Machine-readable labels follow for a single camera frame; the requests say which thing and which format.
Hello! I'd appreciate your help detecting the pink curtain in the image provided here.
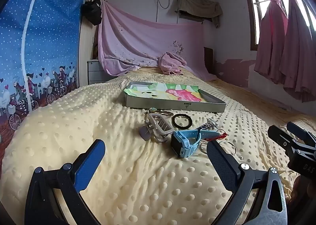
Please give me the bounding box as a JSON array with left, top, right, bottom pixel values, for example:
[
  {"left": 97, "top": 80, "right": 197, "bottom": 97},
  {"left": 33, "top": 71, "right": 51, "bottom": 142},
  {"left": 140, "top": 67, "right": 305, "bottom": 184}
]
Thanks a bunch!
[
  {"left": 243, "top": 0, "right": 289, "bottom": 85},
  {"left": 279, "top": 0, "right": 316, "bottom": 103}
]

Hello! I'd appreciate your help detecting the brown wooden board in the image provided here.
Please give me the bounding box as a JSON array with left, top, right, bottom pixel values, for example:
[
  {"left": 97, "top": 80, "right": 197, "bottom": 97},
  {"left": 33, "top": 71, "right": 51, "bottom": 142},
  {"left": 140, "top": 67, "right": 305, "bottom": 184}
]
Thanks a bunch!
[{"left": 204, "top": 47, "right": 214, "bottom": 74}]

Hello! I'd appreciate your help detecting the crumpled pink cloth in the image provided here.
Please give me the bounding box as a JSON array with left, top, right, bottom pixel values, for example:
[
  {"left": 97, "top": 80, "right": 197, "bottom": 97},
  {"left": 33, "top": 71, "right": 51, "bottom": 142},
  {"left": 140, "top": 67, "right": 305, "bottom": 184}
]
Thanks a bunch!
[{"left": 158, "top": 52, "right": 187, "bottom": 75}]

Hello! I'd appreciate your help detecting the shallow grey cardboard box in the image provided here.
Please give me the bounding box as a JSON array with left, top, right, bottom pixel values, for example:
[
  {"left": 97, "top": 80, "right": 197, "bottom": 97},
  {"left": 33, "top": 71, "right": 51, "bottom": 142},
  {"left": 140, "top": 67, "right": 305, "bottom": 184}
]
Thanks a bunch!
[{"left": 123, "top": 81, "right": 227, "bottom": 113}]

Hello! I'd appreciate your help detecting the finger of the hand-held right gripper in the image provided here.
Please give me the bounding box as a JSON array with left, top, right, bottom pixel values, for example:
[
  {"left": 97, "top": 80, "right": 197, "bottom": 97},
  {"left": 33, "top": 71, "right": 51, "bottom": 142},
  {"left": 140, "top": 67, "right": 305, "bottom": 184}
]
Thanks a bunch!
[
  {"left": 268, "top": 125, "right": 300, "bottom": 153},
  {"left": 286, "top": 121, "right": 316, "bottom": 147}
]

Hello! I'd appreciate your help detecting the beige hair claw clip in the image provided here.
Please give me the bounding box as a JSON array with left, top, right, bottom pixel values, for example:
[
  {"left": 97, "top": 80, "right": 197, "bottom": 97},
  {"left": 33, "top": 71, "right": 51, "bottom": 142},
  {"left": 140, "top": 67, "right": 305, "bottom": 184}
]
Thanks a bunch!
[{"left": 146, "top": 112, "right": 174, "bottom": 143}]

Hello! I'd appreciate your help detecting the colourful paper sheet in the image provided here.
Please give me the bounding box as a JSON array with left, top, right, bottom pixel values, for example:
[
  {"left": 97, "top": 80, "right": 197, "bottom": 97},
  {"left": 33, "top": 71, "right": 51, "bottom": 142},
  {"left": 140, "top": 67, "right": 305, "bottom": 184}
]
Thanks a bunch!
[{"left": 124, "top": 82, "right": 200, "bottom": 103}]

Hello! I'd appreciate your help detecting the blue smart watch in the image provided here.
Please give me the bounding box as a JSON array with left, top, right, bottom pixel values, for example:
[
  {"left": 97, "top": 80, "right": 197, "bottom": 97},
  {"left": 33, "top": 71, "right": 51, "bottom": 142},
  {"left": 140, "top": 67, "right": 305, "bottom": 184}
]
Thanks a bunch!
[{"left": 171, "top": 129, "right": 219, "bottom": 158}]

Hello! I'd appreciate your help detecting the pink hanging sheet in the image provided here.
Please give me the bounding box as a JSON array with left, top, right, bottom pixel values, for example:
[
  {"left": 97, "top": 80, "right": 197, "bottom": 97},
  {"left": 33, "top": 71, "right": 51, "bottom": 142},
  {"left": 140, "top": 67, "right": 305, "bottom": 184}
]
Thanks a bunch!
[{"left": 97, "top": 0, "right": 218, "bottom": 82}]

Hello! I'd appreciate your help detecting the grey drawer cabinet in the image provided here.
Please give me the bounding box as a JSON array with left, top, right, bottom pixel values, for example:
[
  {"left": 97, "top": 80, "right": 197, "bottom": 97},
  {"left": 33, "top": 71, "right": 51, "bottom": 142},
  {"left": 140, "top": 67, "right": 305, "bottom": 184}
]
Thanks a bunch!
[{"left": 87, "top": 59, "right": 111, "bottom": 85}]

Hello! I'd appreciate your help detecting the black hair tie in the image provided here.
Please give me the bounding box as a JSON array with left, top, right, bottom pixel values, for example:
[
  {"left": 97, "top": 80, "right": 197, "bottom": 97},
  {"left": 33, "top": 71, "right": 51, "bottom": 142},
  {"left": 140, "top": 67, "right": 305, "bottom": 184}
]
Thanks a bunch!
[{"left": 172, "top": 114, "right": 192, "bottom": 130}]

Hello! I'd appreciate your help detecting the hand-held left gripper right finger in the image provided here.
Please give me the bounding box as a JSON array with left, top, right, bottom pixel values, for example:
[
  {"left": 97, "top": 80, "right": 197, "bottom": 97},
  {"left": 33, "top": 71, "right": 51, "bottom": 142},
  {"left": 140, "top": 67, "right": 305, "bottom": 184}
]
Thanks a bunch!
[{"left": 207, "top": 140, "right": 288, "bottom": 225}]

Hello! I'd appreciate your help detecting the red tassel keychain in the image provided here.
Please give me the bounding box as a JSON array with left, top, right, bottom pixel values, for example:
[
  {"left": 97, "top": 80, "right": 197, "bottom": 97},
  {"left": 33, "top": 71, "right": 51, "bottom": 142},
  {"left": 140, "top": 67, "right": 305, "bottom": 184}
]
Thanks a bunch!
[{"left": 204, "top": 129, "right": 228, "bottom": 142}]

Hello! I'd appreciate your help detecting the silver chain bracelet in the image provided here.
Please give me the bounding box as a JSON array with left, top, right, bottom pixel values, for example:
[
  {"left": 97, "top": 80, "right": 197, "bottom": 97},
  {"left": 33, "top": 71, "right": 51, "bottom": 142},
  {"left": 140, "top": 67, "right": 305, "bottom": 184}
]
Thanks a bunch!
[{"left": 197, "top": 118, "right": 218, "bottom": 132}]

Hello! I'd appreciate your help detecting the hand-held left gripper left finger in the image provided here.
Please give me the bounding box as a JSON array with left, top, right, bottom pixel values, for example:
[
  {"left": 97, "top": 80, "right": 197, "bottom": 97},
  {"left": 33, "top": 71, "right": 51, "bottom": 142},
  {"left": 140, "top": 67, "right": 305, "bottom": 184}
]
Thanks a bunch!
[{"left": 25, "top": 139, "right": 106, "bottom": 225}]

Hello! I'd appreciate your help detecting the white wall cable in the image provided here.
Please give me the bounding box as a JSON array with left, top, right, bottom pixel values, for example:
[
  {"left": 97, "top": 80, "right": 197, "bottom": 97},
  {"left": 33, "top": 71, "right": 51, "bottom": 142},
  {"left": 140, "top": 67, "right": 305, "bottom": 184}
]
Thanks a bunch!
[{"left": 154, "top": 0, "right": 171, "bottom": 22}]

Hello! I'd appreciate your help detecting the brown beaded hair tie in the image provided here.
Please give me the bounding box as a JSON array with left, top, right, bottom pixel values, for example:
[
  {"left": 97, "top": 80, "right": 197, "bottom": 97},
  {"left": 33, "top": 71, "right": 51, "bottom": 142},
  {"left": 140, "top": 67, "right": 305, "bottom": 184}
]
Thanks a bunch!
[{"left": 148, "top": 107, "right": 174, "bottom": 117}]

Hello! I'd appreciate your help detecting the blue printed curtain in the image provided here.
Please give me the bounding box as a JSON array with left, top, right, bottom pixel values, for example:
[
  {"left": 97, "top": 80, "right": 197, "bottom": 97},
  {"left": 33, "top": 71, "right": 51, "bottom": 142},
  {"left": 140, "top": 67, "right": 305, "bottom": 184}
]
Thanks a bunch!
[{"left": 0, "top": 0, "right": 87, "bottom": 139}]

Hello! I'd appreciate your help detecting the metal key ring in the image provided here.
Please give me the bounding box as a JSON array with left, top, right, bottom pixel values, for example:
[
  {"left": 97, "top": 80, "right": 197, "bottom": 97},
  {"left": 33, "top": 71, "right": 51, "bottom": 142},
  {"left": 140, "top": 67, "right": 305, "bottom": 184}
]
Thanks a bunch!
[{"left": 200, "top": 140, "right": 237, "bottom": 157}]

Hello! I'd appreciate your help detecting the light wooden cabinet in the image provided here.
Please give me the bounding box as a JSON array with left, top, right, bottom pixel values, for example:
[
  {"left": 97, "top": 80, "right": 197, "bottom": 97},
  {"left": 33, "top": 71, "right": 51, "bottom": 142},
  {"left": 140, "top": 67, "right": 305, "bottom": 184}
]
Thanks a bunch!
[{"left": 79, "top": 0, "right": 104, "bottom": 87}]

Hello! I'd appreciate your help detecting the olive cloth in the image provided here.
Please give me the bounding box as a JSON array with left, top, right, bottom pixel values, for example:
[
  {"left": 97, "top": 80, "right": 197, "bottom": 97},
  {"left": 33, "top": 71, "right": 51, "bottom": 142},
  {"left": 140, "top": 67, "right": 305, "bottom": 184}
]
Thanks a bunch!
[{"left": 175, "top": 0, "right": 223, "bottom": 28}]

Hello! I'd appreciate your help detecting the yellow dotted blanket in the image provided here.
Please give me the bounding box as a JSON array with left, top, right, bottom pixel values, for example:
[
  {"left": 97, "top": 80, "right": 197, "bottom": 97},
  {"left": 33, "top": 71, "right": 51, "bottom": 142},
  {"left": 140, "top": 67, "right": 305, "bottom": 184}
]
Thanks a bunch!
[{"left": 1, "top": 66, "right": 316, "bottom": 225}]

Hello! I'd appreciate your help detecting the black bag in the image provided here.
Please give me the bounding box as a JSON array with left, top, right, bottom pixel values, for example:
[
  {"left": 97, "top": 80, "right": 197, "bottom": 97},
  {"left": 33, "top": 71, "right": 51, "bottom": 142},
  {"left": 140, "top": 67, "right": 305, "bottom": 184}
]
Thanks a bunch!
[{"left": 82, "top": 0, "right": 102, "bottom": 26}]

